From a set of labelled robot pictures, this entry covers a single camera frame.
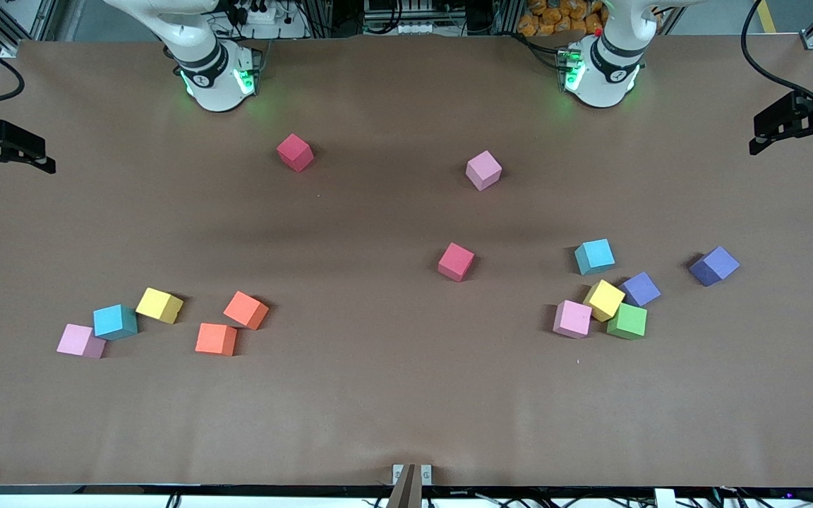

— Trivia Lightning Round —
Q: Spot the yellow foam cube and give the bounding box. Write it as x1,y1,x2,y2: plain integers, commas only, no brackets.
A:
135,287,184,325
584,279,626,322

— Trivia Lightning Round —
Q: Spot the cyan foam cube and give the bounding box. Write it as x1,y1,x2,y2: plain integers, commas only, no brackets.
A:
93,304,138,341
574,238,616,276

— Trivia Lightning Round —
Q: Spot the orange foam cube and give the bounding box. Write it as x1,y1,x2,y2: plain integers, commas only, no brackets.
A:
195,323,238,356
223,291,270,331

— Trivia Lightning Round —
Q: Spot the pink foam cube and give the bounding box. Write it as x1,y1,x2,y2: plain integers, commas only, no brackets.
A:
466,150,503,191
56,324,107,359
553,300,593,339

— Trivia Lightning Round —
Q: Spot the red foam cube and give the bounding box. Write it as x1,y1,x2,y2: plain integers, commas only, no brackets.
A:
438,243,476,283
277,133,315,173

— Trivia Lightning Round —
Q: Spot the purple foam cube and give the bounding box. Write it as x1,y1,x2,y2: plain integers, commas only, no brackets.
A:
621,272,661,307
689,246,740,287

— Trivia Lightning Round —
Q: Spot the green foam cube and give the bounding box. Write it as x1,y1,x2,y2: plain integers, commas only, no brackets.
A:
606,303,648,341

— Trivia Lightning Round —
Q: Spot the pile of orange fruits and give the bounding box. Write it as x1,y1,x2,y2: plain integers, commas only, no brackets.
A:
519,0,608,37

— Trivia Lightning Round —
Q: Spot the white power strip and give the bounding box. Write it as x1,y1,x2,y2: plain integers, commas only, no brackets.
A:
234,0,287,25

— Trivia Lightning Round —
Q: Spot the white rack device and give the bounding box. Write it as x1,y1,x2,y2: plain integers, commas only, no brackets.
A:
364,0,450,36

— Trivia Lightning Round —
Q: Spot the brown paper table cover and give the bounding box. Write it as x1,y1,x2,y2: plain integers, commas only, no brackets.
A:
0,35,813,488

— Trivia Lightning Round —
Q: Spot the brown mounting bar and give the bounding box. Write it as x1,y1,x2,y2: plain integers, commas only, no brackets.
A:
387,464,423,508

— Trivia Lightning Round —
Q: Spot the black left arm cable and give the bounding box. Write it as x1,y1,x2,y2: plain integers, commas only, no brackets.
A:
740,0,813,107

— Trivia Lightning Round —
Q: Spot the small metal table bracket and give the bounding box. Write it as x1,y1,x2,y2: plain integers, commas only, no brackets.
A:
392,464,433,486

